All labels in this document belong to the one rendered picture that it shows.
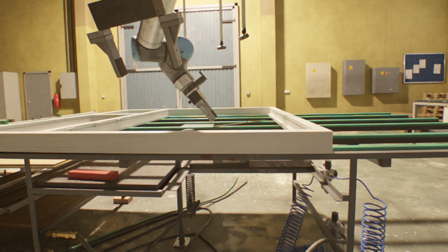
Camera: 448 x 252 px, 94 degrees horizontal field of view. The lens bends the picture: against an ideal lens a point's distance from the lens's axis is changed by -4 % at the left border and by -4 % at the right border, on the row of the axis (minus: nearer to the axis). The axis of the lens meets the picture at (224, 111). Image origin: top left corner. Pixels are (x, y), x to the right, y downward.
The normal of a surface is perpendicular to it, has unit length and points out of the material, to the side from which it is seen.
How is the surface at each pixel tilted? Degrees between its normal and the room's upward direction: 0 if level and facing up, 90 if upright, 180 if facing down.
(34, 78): 90
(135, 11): 114
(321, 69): 90
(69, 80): 90
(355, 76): 90
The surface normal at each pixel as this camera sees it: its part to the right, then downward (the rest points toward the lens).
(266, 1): -0.07, 0.07
